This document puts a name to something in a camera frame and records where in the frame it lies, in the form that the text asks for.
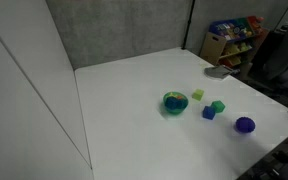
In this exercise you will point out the blue toy block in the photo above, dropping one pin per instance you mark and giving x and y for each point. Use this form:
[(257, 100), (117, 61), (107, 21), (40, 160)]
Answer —
[(172, 103), (208, 113)]

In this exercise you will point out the green plastic bowl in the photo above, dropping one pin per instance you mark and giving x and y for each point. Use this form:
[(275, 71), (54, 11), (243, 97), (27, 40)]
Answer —
[(175, 111)]

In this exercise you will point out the yellow-green toy block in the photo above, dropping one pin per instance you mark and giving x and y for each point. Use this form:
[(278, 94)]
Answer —
[(198, 94)]

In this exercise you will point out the green toy block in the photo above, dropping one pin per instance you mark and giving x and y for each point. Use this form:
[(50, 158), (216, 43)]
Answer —
[(218, 106)]

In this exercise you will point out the blue bowl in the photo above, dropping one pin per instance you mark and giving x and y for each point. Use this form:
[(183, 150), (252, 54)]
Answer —
[(245, 125)]

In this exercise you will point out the orange toy piece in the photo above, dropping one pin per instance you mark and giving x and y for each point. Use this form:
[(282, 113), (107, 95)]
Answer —
[(179, 97)]

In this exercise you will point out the grey metal mounting plate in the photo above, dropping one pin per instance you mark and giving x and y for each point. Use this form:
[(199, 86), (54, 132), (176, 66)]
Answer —
[(218, 72)]

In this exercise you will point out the black stand pole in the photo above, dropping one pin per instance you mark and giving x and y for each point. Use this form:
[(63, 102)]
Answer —
[(188, 25)]

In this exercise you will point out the wooden toy shelf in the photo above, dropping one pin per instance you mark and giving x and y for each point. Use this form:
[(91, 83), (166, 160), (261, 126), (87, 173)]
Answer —
[(212, 48)]

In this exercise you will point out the blue toy storage bin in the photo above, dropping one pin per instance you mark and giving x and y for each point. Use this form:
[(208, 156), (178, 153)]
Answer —
[(230, 30)]

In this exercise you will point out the red toy storage bin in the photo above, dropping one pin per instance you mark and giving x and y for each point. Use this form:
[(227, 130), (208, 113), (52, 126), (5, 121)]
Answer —
[(254, 23)]

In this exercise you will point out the dark office chair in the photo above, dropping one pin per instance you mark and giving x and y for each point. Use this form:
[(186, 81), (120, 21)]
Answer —
[(281, 55)]

